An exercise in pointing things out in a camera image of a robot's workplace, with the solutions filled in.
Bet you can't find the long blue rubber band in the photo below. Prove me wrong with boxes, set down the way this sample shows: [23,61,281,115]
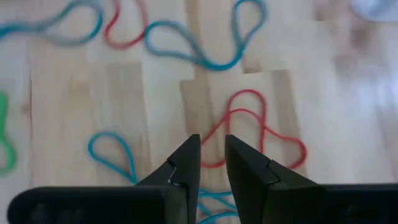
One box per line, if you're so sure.
[0,0,104,47]

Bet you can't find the green rubber band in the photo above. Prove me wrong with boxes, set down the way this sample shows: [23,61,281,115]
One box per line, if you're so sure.
[0,91,17,175]

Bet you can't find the red rubber band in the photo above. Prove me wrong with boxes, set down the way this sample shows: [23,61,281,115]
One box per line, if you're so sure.
[200,89,308,170]
[104,0,150,50]

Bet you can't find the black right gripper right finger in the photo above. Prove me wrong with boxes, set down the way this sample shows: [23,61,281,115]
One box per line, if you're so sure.
[224,134,398,224]

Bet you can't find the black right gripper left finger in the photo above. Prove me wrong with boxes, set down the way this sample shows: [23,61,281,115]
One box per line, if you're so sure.
[6,133,201,224]

